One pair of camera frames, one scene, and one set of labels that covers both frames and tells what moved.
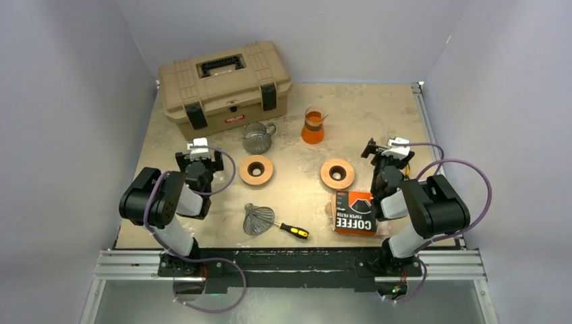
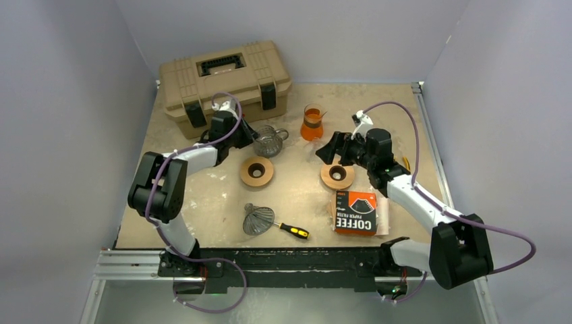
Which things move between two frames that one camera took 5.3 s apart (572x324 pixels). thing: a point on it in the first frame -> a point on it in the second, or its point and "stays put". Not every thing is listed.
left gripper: x=215 y=165 -> x=249 y=135
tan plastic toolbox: x=224 y=90 stays put
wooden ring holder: x=255 y=169 stays put
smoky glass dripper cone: x=257 y=219 stays put
